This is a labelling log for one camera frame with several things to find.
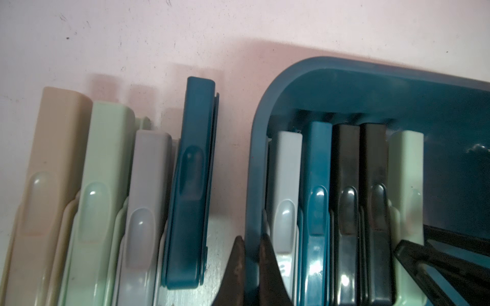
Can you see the teal pruning pliers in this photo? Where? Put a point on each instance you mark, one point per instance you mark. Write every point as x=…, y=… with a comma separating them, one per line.
x=314, y=202

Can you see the grey pruning pliers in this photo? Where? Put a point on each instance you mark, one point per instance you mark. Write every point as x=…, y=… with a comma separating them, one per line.
x=283, y=172

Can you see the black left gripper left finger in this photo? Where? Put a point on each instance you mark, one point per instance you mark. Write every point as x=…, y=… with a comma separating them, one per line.
x=231, y=290

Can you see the teal pliers left group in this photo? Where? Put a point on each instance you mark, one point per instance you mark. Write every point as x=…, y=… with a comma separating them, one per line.
x=185, y=253

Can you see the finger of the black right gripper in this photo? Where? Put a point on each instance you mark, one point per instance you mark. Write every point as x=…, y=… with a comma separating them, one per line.
x=466, y=242
x=443, y=278

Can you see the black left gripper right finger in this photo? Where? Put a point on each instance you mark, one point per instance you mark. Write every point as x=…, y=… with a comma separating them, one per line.
x=272, y=290

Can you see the black pruning pliers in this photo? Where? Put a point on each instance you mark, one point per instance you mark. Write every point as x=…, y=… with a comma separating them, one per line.
x=345, y=208
x=376, y=259

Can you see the light green pliers left group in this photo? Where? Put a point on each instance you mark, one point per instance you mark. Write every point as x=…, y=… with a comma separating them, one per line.
x=91, y=262

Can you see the teal plastic storage box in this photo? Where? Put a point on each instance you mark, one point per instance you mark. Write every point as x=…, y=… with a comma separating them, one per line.
x=451, y=112

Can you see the grey pliers left group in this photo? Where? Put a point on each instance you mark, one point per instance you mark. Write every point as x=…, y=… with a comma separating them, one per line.
x=140, y=224

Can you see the beige pruning pliers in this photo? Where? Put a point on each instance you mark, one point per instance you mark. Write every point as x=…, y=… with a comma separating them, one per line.
x=37, y=253

